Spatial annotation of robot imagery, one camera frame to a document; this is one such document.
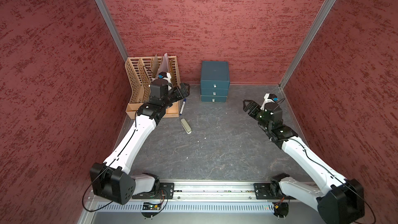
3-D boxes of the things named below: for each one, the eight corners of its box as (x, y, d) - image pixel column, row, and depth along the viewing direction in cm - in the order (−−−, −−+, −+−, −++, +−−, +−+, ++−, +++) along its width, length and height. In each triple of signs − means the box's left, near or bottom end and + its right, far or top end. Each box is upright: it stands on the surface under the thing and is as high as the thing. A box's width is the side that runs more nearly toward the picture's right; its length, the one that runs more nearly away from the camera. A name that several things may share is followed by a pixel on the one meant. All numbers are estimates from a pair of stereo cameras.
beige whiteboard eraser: (188, 134, 95) (187, 132, 93) (180, 122, 101) (179, 119, 98) (192, 132, 96) (192, 130, 94) (184, 120, 102) (183, 117, 100)
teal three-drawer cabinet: (200, 104, 111) (200, 83, 94) (201, 82, 126) (200, 61, 109) (227, 104, 111) (231, 83, 94) (224, 83, 126) (228, 61, 109)
